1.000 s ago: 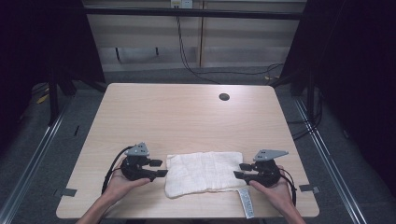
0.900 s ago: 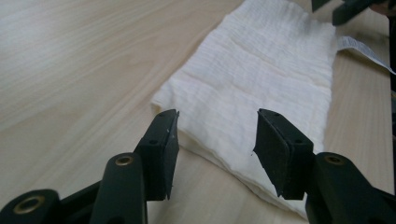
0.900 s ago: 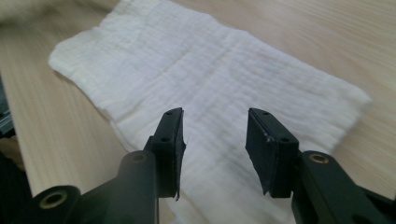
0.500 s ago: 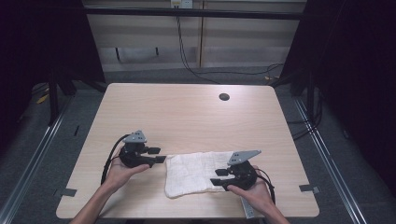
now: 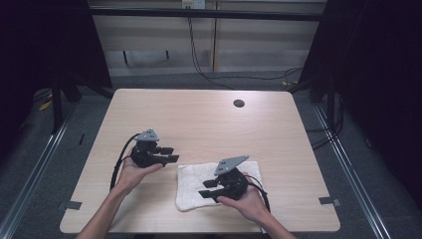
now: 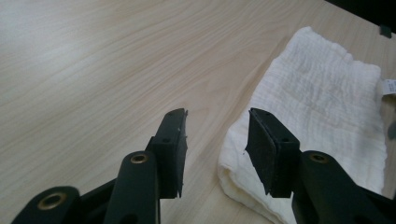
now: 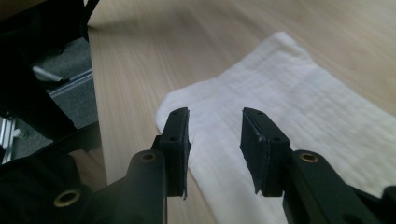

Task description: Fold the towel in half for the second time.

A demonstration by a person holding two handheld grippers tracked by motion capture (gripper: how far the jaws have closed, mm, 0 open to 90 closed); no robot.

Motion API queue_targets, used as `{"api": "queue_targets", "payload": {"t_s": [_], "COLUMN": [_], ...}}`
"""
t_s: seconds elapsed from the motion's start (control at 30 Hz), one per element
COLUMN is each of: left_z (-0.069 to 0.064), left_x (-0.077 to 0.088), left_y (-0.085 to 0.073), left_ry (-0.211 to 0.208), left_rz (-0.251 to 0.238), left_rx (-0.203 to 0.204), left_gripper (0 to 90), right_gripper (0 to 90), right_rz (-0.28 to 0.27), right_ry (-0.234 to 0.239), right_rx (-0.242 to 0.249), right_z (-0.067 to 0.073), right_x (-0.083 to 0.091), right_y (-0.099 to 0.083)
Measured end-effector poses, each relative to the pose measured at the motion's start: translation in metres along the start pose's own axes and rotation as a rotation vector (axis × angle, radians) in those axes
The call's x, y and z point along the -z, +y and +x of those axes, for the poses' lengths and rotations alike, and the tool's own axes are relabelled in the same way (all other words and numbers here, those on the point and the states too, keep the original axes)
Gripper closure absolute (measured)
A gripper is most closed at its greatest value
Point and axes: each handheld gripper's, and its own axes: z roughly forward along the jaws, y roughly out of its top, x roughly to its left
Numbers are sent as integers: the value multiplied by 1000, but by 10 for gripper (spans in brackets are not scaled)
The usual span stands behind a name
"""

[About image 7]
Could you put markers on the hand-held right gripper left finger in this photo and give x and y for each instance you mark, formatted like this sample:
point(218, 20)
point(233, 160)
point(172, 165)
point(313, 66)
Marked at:
point(176, 149)

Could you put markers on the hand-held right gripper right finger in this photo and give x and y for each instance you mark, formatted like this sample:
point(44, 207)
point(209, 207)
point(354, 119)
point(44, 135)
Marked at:
point(264, 152)

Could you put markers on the white towel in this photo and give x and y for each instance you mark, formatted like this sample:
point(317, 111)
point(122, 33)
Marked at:
point(280, 93)

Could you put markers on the aluminium floor rail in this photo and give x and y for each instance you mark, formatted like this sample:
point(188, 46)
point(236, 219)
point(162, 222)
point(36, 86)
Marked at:
point(73, 83)

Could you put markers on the aluminium frame profile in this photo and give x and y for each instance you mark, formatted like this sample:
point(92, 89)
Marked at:
point(7, 138)

